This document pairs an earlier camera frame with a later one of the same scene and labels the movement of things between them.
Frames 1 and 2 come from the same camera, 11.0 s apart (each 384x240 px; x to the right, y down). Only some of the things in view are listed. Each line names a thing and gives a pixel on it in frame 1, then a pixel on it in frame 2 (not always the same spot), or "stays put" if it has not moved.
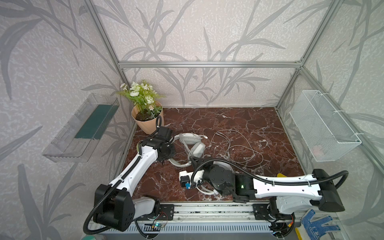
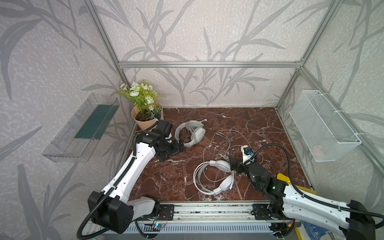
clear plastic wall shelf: [76, 139] stays put
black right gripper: [196, 163] -> [237, 165]
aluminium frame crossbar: [209, 64] stays put
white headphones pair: [199, 176] stays put
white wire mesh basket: [323, 129] stays put
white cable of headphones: [186, 145] -> [189, 126]
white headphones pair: [192, 144] -> [197, 129]
